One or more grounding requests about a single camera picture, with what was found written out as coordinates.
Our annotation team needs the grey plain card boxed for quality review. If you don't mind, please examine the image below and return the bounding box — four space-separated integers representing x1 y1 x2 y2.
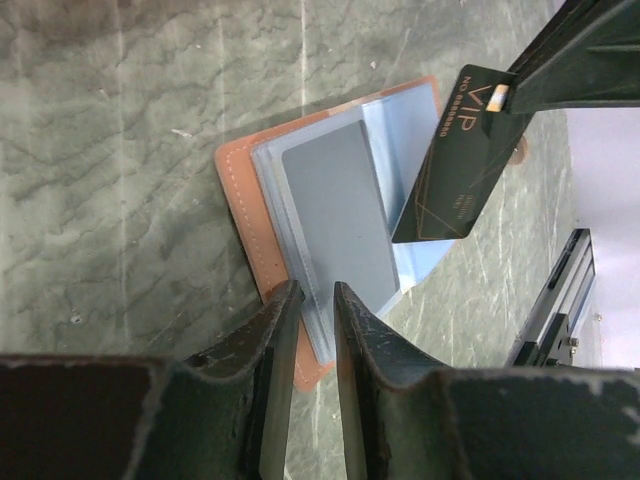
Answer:
282 121 399 313

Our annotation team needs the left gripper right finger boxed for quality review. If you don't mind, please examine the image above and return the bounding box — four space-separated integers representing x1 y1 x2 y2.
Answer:
334 282 639 479

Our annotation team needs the black VIP card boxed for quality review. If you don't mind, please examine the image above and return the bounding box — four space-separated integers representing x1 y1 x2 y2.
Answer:
392 64 532 244

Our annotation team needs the tan leather card holder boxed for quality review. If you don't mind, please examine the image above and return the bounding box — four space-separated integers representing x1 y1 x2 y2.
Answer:
214 75 529 392

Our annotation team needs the aluminium rail frame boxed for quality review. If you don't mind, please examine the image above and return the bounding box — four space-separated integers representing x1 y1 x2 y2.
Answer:
505 228 596 368

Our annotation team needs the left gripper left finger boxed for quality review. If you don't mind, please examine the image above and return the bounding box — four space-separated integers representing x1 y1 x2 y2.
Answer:
1 281 304 479

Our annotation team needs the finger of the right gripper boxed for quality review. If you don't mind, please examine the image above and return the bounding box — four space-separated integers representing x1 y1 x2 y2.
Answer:
502 0 640 116

